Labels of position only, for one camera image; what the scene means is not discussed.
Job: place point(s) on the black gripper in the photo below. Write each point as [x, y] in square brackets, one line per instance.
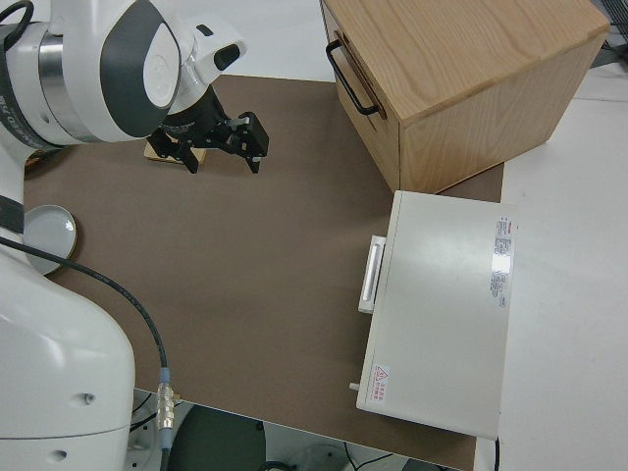
[201, 122]

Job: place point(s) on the gray round plate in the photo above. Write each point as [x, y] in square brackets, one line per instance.
[49, 235]

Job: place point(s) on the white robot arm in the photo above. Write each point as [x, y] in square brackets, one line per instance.
[64, 343]

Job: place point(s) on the small wooden block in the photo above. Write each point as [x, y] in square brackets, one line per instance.
[200, 157]

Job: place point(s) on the brown table mat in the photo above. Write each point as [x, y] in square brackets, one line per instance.
[245, 245]

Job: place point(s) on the white toaster oven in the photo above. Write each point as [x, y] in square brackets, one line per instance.
[441, 319]

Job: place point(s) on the dark round pedestal base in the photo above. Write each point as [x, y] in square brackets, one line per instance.
[216, 436]

